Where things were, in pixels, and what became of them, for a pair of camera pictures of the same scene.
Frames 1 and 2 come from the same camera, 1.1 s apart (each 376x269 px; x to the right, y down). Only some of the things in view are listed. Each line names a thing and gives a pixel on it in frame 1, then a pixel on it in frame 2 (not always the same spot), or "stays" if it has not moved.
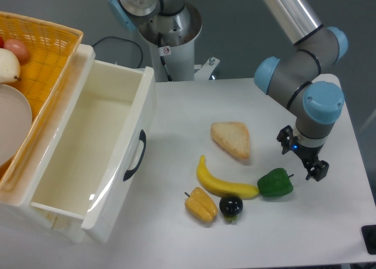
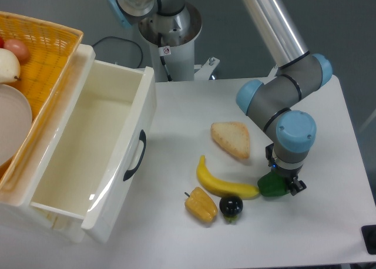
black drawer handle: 143,136 stays
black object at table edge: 369,234 stays
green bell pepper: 276,183 stays
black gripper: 308,154 → 288,174
